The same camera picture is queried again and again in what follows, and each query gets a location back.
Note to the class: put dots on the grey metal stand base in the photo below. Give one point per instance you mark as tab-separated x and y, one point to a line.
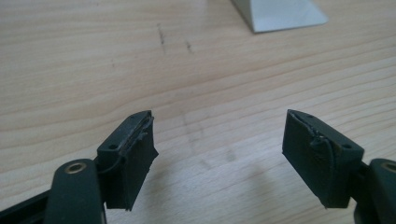
280	14

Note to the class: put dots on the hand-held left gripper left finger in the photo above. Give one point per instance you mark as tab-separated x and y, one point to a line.
129	168

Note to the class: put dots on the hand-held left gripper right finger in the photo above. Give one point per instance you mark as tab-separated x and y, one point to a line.
314	161

